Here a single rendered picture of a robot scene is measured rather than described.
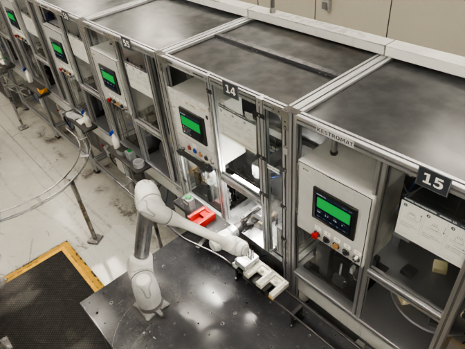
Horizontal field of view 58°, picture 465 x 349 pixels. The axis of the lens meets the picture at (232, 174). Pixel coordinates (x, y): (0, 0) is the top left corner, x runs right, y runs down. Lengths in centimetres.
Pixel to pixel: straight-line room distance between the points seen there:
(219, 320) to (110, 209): 235
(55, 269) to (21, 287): 31
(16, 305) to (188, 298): 185
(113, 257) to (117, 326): 142
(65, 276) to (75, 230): 61
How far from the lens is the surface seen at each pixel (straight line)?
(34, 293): 429
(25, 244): 479
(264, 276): 272
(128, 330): 290
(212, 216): 300
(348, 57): 257
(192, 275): 304
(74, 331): 388
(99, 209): 482
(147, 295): 275
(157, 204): 239
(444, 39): 561
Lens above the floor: 304
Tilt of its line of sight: 39 degrees down
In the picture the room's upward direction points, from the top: 6 degrees counter-clockwise
